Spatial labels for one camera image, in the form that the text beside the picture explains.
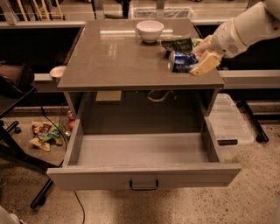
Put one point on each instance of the blue pepsi can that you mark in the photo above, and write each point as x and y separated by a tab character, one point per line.
181	63

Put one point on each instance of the black drawer handle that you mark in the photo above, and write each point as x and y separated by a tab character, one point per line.
143	187

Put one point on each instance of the clear plastic storage bin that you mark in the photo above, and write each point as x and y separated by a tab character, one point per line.
229	127

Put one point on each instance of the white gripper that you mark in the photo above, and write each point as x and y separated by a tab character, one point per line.
227	39

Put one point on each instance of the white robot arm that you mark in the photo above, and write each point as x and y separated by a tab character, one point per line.
259	22

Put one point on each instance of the open grey top drawer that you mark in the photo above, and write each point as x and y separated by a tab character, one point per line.
111	161

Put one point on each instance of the white ceramic bowl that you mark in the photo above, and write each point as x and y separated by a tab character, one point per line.
149	30

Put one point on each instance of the wire basket in background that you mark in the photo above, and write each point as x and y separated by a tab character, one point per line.
168	12

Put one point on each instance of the grey cabinet with countertop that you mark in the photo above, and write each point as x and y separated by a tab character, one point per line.
117	84

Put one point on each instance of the black office chair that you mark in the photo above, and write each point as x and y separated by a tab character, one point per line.
16	87

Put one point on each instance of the green chip bag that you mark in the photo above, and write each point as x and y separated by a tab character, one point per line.
180	44

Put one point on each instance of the snack bags on floor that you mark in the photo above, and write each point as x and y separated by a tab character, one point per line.
43	134

